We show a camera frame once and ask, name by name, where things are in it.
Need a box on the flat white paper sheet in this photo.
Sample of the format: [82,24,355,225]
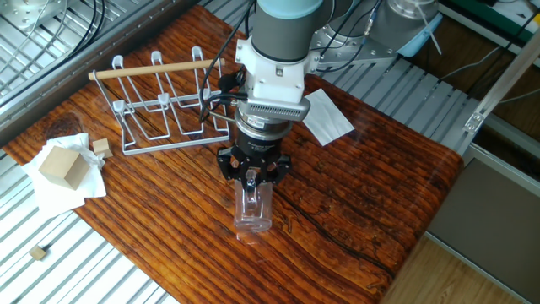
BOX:
[300,88,356,148]

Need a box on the crumpled white paper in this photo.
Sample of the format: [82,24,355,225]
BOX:
[21,133,109,212]

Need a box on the clear glass cup with handle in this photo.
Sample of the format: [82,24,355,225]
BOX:
[234,173,274,233]

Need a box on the white wire cup rack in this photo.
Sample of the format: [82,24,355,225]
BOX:
[88,46,237,157]

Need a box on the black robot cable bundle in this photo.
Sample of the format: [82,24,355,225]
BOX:
[198,0,389,136]

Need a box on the large wooden block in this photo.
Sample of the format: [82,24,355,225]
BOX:
[38,145,90,190]

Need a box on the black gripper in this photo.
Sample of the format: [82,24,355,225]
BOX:
[217,135,293,182]

